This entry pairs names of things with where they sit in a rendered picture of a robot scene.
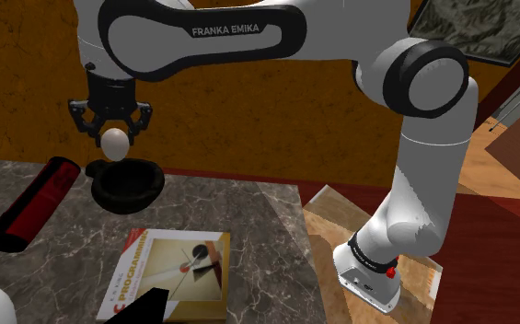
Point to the yellow book with red corner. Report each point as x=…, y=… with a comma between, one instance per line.
x=183, y=264

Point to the grey framed wall picture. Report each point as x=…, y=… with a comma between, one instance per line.
x=479, y=24

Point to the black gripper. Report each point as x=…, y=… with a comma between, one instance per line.
x=110, y=96

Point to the white egg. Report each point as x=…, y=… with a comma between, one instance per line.
x=115, y=144

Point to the red and black cylinder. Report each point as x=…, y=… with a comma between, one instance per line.
x=28, y=206

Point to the wood patterned robot stand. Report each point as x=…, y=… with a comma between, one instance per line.
x=331, y=224

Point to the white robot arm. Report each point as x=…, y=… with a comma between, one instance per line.
x=434, y=148

